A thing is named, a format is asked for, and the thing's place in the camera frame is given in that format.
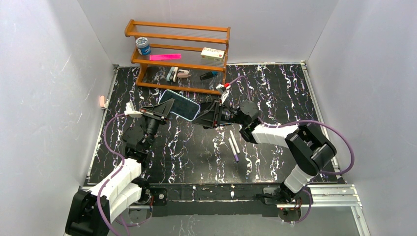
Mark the white purple marker left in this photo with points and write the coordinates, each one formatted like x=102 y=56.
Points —
x=234 y=151

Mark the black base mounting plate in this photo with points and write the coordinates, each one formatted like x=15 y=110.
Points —
x=216 y=208

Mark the orange wooden shelf rack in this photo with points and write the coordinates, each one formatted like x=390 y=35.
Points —
x=183 y=39

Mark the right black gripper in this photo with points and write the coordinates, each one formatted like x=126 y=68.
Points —
x=217 y=113

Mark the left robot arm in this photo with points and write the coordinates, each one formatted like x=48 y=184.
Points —
x=93 y=211

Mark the blue white round jar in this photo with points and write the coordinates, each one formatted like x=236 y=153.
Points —
x=143 y=46

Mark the white red cardboard box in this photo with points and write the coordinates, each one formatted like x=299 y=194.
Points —
x=212 y=54

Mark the pink small stapler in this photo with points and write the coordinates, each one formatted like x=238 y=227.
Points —
x=183 y=73

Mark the black marker blue cap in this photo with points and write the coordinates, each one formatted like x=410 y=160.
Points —
x=208 y=75

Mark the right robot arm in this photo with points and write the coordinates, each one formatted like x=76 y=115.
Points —
x=309 y=147

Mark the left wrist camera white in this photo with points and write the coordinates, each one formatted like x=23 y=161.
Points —
x=131 y=112

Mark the aluminium front rail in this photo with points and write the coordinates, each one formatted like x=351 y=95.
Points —
x=321 y=194

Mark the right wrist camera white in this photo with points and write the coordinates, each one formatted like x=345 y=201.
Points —
x=224 y=91

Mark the pink flat strip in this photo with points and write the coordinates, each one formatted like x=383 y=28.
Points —
x=164 y=57

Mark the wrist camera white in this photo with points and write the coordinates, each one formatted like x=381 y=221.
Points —
x=224 y=91
x=131 y=112

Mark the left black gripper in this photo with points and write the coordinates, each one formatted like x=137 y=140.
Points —
x=154 y=115

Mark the white purple marker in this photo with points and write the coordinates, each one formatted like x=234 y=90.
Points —
x=234 y=151
x=234 y=142

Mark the teal white stapler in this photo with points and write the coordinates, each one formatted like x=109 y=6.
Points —
x=172 y=74

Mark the white purple marker right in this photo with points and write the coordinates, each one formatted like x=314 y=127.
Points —
x=234 y=142

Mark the pink wall clip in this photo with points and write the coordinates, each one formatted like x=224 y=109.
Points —
x=103 y=102

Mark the blue phone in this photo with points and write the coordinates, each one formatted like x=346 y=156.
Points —
x=182 y=106

